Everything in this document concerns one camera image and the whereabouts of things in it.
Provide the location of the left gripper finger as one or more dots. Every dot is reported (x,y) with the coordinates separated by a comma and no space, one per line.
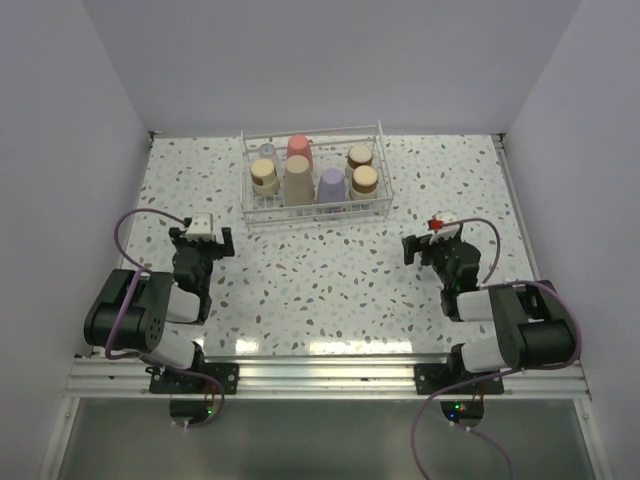
(178,239)
(226,246)

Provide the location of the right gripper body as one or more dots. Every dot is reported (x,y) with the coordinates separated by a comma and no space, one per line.
(439,264)

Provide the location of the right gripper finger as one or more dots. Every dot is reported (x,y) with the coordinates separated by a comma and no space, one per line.
(431,255)
(412,245)

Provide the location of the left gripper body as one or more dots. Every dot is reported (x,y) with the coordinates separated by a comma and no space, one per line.
(208,251)

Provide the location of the cream brown metal cup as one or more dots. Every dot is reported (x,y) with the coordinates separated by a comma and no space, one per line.
(264,176)

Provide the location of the purple plastic cup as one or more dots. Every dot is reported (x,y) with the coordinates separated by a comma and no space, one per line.
(331,187)

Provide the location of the beige plastic cup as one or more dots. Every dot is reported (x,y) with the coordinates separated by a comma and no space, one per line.
(298,182)

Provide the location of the clear plastic cup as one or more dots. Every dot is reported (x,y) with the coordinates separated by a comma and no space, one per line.
(268,151)

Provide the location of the red plastic cup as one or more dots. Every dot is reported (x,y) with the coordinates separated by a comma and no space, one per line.
(299,145)

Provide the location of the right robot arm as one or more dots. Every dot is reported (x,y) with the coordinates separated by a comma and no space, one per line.
(533,329)

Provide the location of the right round controller board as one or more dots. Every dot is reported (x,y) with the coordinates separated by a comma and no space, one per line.
(465,413)

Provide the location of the round controller board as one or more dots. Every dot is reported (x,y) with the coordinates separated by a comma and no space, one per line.
(465,413)
(189,412)

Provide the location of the left round controller board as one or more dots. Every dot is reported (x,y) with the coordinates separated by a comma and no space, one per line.
(189,412)

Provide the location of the clear wire dish rack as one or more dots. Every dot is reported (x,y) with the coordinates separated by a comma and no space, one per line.
(329,149)

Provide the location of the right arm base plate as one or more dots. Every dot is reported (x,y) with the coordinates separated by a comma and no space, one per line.
(432,377)

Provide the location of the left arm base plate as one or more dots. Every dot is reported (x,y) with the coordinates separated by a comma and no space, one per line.
(168,382)

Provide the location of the aluminium front rail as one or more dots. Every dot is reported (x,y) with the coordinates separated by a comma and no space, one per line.
(368,377)

